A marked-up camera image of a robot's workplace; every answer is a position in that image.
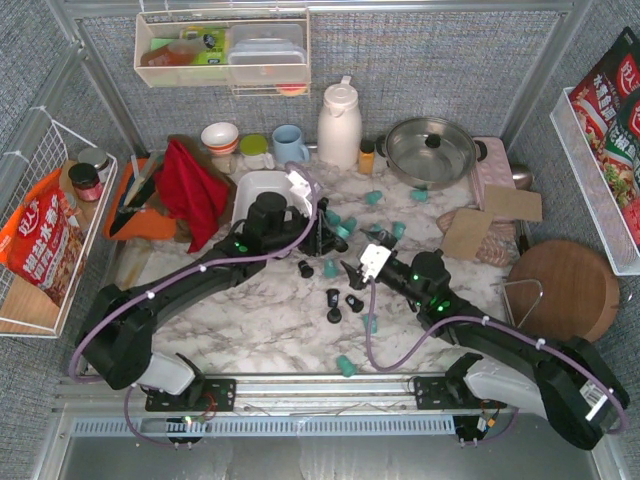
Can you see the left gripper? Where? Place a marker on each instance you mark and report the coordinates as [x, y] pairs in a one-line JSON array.
[[320, 232]]

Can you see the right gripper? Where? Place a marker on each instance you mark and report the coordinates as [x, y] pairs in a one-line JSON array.
[[368, 257]]

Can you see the green coffee capsule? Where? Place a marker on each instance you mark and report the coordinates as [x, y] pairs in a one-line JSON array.
[[330, 269], [373, 197], [398, 229], [332, 218], [349, 224], [419, 195], [342, 232], [346, 367], [370, 323]]

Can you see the white plastic storage basket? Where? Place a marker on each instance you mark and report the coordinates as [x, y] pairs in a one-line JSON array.
[[254, 183]]

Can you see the cardboard sheet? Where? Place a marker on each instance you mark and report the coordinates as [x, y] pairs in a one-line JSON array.
[[465, 234], [513, 204]]

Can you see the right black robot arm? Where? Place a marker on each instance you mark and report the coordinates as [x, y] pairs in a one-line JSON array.
[[567, 383]]

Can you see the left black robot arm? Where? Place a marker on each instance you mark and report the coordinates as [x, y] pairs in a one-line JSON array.
[[116, 337]]

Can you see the black coffee capsule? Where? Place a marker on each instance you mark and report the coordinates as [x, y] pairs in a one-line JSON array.
[[334, 315], [305, 270], [332, 297], [355, 304]]

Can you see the yellow spice bottle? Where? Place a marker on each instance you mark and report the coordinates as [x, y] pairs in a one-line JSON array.
[[366, 157]]

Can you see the blue mug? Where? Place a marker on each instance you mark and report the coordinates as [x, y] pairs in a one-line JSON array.
[[289, 146]]

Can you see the white thermos jug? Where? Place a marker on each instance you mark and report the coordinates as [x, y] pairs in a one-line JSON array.
[[339, 130]]

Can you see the green lidded cup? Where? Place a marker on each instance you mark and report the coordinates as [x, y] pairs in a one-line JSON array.
[[254, 150]]

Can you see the steel pot with lid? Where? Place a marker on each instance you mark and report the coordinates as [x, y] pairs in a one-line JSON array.
[[430, 153]]

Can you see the pink striped oven mitt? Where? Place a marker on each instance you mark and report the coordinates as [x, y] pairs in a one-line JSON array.
[[498, 246]]

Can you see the red cloth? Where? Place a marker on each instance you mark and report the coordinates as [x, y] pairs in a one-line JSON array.
[[192, 195]]

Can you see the white orange striped bowl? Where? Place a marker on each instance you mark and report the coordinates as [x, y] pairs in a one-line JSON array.
[[220, 138]]

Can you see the pink box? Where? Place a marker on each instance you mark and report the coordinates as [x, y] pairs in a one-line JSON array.
[[491, 168]]

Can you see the orange plastic tray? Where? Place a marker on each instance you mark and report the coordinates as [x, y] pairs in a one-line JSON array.
[[148, 224]]

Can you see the black chef knife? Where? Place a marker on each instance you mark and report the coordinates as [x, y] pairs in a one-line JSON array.
[[131, 202]]

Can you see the clear plastic food box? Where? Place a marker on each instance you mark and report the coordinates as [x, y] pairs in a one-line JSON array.
[[267, 53]]

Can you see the round wooden board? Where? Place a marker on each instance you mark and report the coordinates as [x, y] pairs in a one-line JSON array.
[[581, 293]]

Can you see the red lidded jar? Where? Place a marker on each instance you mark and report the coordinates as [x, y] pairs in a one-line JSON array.
[[85, 182]]

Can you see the red seasoning packet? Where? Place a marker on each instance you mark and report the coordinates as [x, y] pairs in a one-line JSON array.
[[606, 104]]

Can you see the metal wire stand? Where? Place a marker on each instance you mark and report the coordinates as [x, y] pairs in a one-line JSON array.
[[520, 299]]

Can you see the white handled knife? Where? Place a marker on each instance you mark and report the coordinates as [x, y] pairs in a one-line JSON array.
[[151, 163]]

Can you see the white wire basket right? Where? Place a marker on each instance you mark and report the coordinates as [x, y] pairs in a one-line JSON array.
[[618, 243]]

